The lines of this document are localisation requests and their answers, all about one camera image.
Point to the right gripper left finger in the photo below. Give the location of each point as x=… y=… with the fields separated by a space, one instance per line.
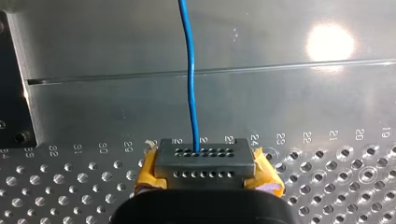
x=146 y=177

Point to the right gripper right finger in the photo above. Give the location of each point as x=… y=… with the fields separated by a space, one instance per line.
x=264 y=179

